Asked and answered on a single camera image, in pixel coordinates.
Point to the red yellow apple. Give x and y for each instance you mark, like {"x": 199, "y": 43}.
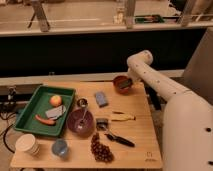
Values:
{"x": 55, "y": 100}

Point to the orange carrot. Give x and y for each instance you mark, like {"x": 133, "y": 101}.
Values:
{"x": 45, "y": 121}

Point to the blue sponge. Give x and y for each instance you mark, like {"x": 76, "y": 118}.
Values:
{"x": 101, "y": 99}

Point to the metal spoon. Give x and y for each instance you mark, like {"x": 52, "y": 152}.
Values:
{"x": 81, "y": 122}

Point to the black whiteboard eraser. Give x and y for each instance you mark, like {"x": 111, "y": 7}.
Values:
{"x": 125, "y": 83}

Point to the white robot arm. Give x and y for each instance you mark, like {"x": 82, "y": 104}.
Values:
{"x": 187, "y": 121}

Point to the black handled peeler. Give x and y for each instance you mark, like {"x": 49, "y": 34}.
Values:
{"x": 120, "y": 140}

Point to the grey cloth piece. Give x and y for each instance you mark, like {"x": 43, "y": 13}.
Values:
{"x": 55, "y": 112}

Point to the red bowl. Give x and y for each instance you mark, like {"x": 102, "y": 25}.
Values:
{"x": 116, "y": 81}

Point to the small metal cup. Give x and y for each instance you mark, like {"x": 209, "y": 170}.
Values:
{"x": 82, "y": 103}

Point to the bunch of dark grapes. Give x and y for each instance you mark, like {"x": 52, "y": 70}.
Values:
{"x": 101, "y": 152}

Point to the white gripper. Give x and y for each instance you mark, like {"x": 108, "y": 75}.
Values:
{"x": 133, "y": 76}

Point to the small dark square container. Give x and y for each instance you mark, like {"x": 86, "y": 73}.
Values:
{"x": 102, "y": 124}

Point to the white paper cup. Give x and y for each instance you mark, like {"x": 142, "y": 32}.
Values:
{"x": 28, "y": 144}

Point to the green plastic tray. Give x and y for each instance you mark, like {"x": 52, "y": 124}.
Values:
{"x": 39, "y": 104}

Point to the purple bowl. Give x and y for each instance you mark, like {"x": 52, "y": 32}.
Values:
{"x": 73, "y": 120}

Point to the blue glass cup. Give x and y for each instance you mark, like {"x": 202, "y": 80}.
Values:
{"x": 60, "y": 148}

